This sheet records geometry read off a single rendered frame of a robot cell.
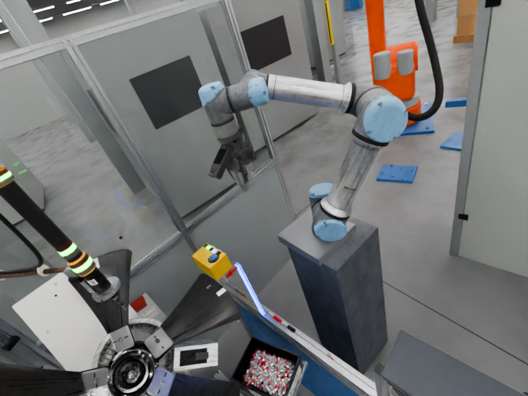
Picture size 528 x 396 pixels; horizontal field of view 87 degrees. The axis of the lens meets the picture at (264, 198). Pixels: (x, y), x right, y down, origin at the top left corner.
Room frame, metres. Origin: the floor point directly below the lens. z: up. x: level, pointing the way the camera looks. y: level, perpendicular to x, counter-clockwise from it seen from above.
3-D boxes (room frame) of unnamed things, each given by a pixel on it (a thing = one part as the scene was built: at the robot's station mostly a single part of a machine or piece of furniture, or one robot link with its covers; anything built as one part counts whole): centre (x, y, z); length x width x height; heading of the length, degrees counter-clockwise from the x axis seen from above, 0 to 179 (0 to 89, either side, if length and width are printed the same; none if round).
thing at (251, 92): (0.85, -0.06, 1.73); 0.11 x 0.11 x 0.08; 76
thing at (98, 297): (0.56, 0.47, 1.50); 0.09 x 0.07 x 0.10; 70
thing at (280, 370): (0.52, 0.20, 0.83); 0.19 x 0.14 x 0.04; 51
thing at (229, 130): (0.86, 0.04, 1.65); 0.08 x 0.08 x 0.05
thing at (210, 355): (0.61, 0.44, 0.98); 0.20 x 0.16 x 0.20; 35
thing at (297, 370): (0.53, 0.21, 0.84); 0.22 x 0.17 x 0.07; 51
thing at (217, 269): (1.00, 0.34, 1.02); 0.16 x 0.10 x 0.11; 35
